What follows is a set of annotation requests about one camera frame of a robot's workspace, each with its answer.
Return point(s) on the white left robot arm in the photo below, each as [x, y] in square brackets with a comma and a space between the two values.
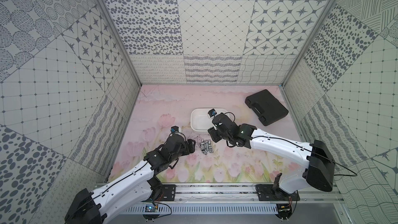
[105, 203]

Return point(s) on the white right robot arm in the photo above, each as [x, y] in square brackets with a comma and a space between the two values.
[316, 165]

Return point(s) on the large chrome socket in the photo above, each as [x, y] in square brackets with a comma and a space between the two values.
[204, 147]

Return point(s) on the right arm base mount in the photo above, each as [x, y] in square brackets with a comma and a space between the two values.
[268, 192]

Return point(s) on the white plastic storage box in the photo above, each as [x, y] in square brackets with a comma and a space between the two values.
[200, 120]

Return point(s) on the white slotted cable duct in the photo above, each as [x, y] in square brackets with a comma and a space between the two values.
[202, 208]

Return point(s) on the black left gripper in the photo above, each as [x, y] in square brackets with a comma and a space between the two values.
[189, 146]

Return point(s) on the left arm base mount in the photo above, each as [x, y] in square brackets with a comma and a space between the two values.
[161, 192]

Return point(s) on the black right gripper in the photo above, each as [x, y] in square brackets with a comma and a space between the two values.
[212, 132]

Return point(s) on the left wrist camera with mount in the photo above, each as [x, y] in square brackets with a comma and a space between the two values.
[174, 129]

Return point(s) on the black plastic tool case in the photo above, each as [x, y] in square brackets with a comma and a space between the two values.
[267, 108]

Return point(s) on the long chrome socket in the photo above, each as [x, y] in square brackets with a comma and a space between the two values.
[210, 147]

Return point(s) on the aluminium mounting rail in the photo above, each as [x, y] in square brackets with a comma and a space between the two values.
[240, 193]

